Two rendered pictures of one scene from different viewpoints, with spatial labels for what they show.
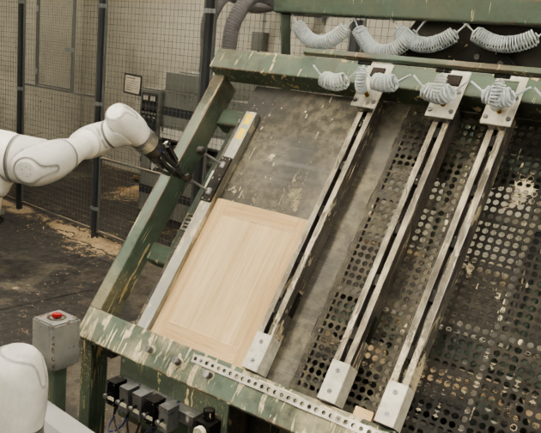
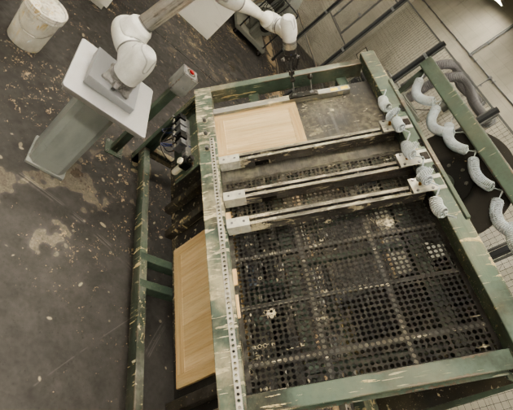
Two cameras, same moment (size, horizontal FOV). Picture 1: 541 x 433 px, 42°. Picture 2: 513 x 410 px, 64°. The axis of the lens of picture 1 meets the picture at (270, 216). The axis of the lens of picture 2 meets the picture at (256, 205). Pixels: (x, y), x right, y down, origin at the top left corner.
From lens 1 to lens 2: 72 cm
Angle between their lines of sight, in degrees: 17
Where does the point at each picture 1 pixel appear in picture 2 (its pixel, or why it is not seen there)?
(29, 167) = not seen: outside the picture
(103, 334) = (200, 99)
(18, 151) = not seen: outside the picture
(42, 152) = not seen: outside the picture
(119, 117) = (286, 20)
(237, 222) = (287, 116)
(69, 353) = (181, 90)
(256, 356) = (226, 159)
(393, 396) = (241, 221)
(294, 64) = (386, 85)
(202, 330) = (227, 135)
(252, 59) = (376, 67)
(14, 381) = (134, 58)
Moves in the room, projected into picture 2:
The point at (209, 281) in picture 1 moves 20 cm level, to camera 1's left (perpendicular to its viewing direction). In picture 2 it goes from (252, 123) to (237, 98)
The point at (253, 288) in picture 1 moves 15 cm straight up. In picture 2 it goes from (260, 141) to (277, 128)
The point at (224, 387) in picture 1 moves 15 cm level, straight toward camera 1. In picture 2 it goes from (205, 157) to (191, 159)
